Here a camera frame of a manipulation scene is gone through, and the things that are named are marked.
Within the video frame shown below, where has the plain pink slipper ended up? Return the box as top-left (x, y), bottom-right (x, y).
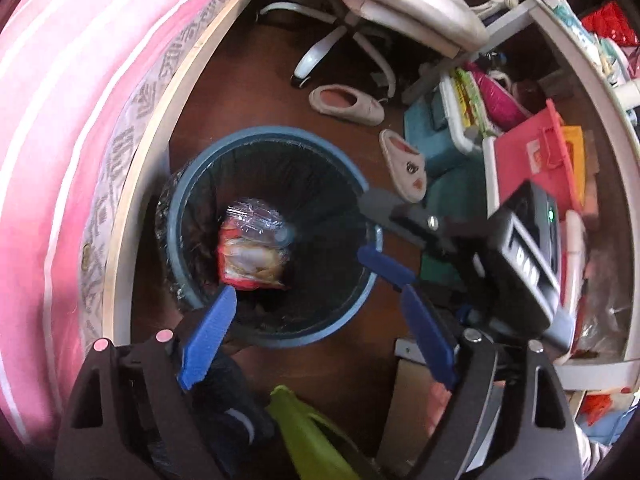
top-left (308, 85), bottom-right (385, 127)

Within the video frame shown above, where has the magenta packet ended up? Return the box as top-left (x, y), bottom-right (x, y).
top-left (464, 61), bottom-right (532, 132)

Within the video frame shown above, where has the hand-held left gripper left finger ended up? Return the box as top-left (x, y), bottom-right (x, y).
top-left (52, 286), bottom-right (237, 480)

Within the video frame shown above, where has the blue trash bin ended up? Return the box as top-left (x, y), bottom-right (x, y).
top-left (155, 125), bottom-right (385, 350)

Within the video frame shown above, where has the teal storage box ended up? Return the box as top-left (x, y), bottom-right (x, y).
top-left (404, 102), bottom-right (490, 286)

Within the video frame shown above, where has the black bin liner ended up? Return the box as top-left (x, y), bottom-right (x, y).
top-left (156, 139), bottom-right (375, 332)

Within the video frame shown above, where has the orange box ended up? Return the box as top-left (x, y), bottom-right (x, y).
top-left (561, 125), bottom-right (587, 202)

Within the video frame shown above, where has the white rimmed storage box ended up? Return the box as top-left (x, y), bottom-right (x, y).
top-left (439, 64), bottom-right (502, 157)

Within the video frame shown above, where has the pink striped bed sheet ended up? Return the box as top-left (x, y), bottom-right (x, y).
top-left (0, 0), bottom-right (257, 461)

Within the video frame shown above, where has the white desk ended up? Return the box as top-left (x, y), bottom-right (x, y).
top-left (477, 0), bottom-right (640, 396)

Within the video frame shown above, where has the wooden bed frame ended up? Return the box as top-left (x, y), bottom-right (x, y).
top-left (101, 0), bottom-right (281, 347)

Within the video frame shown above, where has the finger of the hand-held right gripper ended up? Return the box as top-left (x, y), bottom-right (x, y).
top-left (357, 227), bottom-right (418, 292)
top-left (357, 189), bottom-right (442, 243)

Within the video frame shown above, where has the pink plastic box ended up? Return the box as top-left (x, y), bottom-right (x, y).
top-left (481, 99), bottom-right (587, 213)

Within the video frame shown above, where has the patterned mattress side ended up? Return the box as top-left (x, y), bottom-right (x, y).
top-left (79, 0), bottom-right (266, 343)

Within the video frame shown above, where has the tan wooden panel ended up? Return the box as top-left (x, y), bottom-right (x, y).
top-left (394, 337), bottom-right (453, 463)

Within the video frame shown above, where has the yellow-green bag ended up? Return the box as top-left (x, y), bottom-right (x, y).
top-left (266, 385), bottom-right (373, 480)

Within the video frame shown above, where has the pink slipper with face print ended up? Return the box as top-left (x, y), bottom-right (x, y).
top-left (378, 129), bottom-right (429, 204)

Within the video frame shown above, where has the white tube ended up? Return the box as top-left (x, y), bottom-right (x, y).
top-left (559, 209), bottom-right (588, 321)

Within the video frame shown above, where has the clear red snack packet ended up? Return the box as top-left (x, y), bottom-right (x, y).
top-left (217, 196), bottom-right (293, 292)

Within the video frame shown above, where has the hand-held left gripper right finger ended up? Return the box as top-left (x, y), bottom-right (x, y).
top-left (399, 285), bottom-right (583, 480)

